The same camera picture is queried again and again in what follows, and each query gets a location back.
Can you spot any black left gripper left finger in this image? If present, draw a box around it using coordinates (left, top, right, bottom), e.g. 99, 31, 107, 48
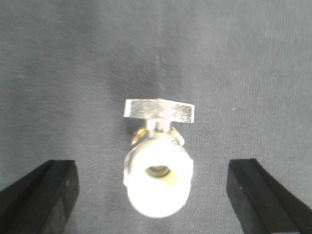
0, 160, 79, 234

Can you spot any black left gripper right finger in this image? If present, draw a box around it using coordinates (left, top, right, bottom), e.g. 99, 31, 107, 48
226, 158, 312, 234

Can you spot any white brass valve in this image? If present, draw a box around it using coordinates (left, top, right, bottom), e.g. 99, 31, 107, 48
123, 98, 195, 218

